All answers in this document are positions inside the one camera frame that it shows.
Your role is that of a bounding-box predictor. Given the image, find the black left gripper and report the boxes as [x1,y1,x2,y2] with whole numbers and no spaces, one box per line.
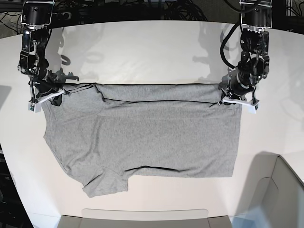
[220,76,252,102]

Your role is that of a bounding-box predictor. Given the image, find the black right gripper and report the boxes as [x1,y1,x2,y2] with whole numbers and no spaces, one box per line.
[30,76,65,106]

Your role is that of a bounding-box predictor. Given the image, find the grey T-shirt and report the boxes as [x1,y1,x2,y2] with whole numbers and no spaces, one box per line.
[42,84,242,198]

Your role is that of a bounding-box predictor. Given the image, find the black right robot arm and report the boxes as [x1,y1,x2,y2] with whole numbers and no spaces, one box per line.
[18,0,64,106]

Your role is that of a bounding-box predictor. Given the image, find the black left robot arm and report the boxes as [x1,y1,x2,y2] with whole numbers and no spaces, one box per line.
[219,0,273,106]

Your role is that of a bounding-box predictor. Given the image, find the grey side bin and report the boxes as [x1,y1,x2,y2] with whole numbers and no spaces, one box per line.
[246,156,304,228]

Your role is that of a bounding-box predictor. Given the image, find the grey chair backrest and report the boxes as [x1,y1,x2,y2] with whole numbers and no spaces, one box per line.
[58,209,232,228]

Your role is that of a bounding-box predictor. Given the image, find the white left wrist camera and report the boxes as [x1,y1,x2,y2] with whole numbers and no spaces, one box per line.
[218,87,259,114]

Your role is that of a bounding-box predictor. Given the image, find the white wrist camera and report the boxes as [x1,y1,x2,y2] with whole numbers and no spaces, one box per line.
[28,89,65,113]
[218,87,259,114]

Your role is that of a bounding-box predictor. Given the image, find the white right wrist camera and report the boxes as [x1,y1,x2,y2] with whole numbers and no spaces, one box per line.
[28,89,65,113]

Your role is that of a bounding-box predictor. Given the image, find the tangled black cables background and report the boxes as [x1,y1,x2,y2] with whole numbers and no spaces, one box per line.
[163,0,208,21]

